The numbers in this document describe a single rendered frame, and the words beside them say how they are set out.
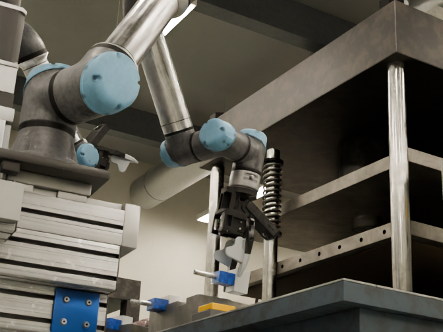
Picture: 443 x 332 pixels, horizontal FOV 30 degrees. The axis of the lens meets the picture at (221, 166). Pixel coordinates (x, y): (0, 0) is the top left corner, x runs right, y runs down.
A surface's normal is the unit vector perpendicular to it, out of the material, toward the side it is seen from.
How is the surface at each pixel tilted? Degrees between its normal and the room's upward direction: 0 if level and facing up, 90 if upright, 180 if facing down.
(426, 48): 90
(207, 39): 180
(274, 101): 90
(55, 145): 72
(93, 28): 180
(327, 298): 90
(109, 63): 96
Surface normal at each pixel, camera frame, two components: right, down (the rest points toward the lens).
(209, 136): -0.62, -0.34
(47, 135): 0.27, -0.61
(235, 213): 0.40, -0.22
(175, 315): -0.86, -0.23
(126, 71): 0.73, -0.11
